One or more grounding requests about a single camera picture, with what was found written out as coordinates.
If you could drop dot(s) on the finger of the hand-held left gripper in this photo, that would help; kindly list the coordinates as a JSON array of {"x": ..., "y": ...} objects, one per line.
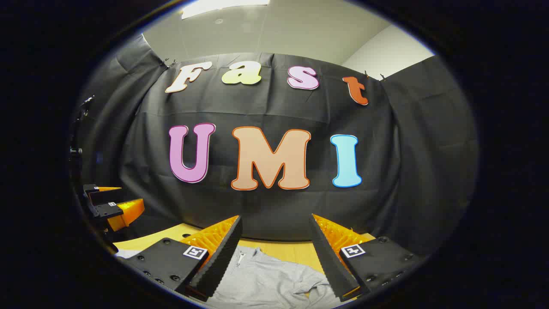
[
  {"x": 91, "y": 188},
  {"x": 107, "y": 209}
]

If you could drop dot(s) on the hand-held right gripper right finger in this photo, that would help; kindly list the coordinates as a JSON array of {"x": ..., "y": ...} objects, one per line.
[{"x": 328, "y": 257}]

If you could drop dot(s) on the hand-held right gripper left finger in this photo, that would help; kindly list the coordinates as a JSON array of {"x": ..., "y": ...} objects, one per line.
[{"x": 221, "y": 257}]

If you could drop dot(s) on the grey sweatshirt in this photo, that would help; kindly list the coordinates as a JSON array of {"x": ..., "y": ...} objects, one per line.
[{"x": 266, "y": 279}]

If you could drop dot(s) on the black stand with clamp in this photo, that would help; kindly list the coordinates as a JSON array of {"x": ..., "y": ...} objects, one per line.
[{"x": 75, "y": 150}]

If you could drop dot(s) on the black backdrop cloth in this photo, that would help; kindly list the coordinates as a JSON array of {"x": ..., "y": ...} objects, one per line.
[{"x": 257, "y": 107}]

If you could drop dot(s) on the ceiling light panel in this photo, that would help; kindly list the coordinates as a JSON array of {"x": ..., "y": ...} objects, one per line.
[{"x": 223, "y": 6}]

